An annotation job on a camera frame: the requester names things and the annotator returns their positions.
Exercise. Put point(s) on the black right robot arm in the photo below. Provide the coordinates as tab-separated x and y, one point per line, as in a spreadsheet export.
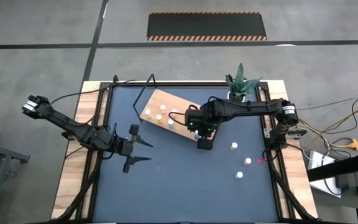
250	109

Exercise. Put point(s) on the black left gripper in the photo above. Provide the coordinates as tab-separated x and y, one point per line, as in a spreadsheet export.
124	147

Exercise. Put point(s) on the white box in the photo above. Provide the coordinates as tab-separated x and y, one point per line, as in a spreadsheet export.
317	160

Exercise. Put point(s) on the black hazard-striped floor mat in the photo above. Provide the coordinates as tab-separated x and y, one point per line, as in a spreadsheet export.
207	26

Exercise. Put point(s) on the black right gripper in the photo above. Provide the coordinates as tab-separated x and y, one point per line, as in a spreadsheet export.
202	119

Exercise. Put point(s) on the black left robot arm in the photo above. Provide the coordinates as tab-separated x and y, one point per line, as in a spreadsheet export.
73	126

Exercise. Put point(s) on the snake plant in white pot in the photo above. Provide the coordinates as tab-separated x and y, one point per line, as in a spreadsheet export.
239	84

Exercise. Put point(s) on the blue table mat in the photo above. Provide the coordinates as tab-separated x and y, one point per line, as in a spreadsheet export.
182	202

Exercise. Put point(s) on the yellow pill vial white cap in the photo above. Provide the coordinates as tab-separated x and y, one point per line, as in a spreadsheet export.
234	146

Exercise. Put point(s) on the red pill vial white cap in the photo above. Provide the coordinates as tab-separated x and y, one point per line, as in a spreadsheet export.
163	108
247	161

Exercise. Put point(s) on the small red clip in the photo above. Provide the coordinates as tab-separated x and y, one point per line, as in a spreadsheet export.
262	160

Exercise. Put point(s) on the black desk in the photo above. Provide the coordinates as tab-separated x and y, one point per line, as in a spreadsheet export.
337	168

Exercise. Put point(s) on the small white piece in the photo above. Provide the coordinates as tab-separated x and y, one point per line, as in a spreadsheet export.
170	123
148	112

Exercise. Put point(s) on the teal pill vial white cap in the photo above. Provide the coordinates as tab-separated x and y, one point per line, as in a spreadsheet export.
239	175

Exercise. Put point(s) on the black metal table frame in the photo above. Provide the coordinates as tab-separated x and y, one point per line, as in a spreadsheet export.
197	83

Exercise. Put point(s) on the small white metal bracket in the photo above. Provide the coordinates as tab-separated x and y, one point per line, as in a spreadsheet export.
266	133

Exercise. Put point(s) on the small white piece bottom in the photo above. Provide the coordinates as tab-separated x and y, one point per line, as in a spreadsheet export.
148	112

